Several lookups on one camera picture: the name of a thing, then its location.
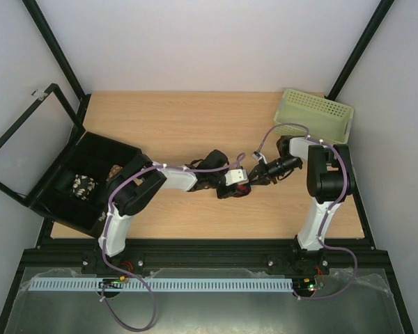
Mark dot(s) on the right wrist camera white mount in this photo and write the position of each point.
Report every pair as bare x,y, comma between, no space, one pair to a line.
259,157

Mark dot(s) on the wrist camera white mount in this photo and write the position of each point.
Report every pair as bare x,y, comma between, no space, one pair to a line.
236,176
259,157

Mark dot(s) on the light blue slotted cable duct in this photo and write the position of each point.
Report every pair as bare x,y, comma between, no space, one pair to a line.
163,285

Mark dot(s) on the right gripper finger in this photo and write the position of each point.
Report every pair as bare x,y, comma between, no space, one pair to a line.
263,180
258,172

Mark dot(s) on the brown patterned rolled tie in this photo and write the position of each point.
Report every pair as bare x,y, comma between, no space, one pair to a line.
115,169

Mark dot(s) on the left black frame post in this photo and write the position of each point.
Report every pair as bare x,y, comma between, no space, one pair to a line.
47,34

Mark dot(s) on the light green plastic basket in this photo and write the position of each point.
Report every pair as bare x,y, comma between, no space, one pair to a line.
325,119

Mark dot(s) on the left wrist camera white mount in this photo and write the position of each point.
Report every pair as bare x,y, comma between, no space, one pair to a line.
236,176

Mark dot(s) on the red navy striped tie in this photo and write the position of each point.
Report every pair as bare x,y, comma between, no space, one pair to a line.
243,189

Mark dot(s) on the black divided storage box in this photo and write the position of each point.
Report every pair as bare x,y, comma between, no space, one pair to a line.
93,157

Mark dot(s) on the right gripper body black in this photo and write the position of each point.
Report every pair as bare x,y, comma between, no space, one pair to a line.
263,170

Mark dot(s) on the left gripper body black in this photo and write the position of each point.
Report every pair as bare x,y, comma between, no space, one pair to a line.
221,193

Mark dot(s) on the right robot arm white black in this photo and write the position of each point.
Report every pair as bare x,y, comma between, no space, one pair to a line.
329,181

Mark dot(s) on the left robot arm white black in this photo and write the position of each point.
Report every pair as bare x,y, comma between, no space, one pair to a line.
134,186

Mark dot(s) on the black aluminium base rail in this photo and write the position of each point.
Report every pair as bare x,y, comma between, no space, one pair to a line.
273,256

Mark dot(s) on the black frame post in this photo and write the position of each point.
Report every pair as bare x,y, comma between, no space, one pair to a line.
364,40
47,34

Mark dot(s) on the right black frame post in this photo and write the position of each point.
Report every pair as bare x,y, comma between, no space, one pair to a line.
364,40

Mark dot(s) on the black white patterned rolled tie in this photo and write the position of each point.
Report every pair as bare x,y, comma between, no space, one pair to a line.
83,186

